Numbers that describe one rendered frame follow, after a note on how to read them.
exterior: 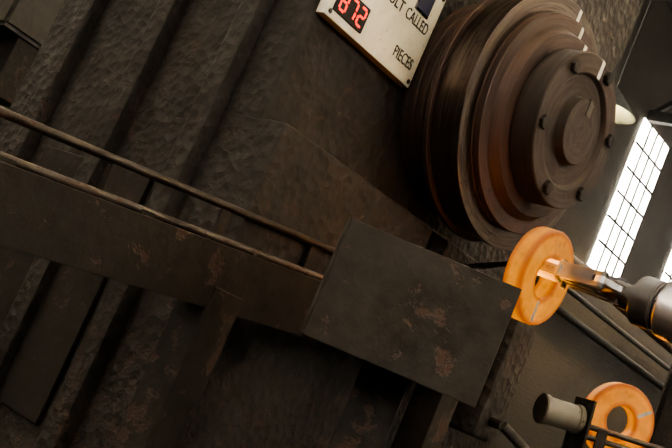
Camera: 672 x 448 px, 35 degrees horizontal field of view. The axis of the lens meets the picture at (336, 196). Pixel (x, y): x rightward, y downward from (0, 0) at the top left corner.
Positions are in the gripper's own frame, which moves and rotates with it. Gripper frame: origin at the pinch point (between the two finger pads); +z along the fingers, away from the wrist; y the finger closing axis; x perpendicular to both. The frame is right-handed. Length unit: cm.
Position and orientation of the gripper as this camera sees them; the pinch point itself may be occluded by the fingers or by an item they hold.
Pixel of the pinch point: (543, 266)
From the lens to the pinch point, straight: 168.4
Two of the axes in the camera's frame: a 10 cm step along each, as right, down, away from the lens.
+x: 4.3, -8.9, 1.3
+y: 5.5, 3.7, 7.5
